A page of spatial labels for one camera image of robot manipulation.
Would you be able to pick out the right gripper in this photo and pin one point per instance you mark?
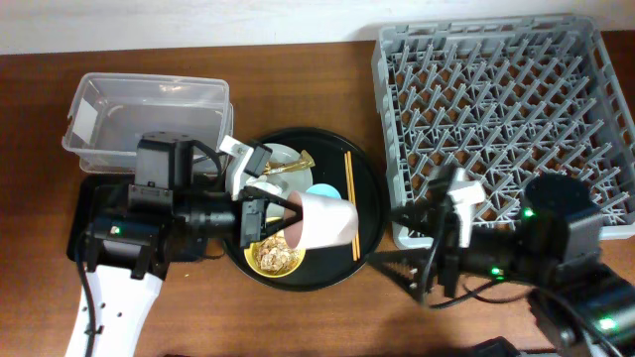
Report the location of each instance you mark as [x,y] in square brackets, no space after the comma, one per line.
[447,236]

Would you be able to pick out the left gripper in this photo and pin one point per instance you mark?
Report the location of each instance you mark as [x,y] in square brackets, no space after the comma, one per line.
[256,215]

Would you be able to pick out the food scraps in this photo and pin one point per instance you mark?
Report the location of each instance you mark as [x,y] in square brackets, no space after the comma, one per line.
[275,257]

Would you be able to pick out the yellow bowl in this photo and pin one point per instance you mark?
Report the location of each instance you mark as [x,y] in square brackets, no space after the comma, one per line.
[249,256]

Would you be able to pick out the gold snack wrapper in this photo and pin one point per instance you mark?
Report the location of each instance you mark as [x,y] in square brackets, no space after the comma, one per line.
[304,162]

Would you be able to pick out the pink cup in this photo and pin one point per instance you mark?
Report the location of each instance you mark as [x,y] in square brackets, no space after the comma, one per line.
[327,222]

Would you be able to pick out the blue cup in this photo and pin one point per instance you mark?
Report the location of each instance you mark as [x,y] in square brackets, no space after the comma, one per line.
[324,189]

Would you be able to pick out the white tissue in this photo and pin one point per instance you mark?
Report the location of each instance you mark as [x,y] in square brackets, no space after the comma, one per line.
[268,187]

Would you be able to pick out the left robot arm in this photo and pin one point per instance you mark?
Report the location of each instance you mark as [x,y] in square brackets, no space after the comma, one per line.
[184,194]

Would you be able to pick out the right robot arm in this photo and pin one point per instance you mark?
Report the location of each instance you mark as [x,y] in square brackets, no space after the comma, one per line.
[580,304]

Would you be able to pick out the grey dishwasher rack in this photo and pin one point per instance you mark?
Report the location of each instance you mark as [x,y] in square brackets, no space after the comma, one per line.
[507,100]

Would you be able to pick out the grey plate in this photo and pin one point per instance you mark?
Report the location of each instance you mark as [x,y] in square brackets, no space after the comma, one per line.
[296,181]

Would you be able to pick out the round black tray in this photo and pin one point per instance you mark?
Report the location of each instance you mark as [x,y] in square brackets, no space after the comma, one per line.
[325,267]

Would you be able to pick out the left wooden chopstick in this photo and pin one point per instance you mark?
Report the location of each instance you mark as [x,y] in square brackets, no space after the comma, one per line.
[351,198]

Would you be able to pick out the black rectangular tray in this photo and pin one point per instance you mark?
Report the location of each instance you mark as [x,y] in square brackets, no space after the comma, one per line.
[97,191]

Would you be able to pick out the clear plastic bin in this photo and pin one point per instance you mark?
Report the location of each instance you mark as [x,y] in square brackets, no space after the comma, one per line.
[111,112]

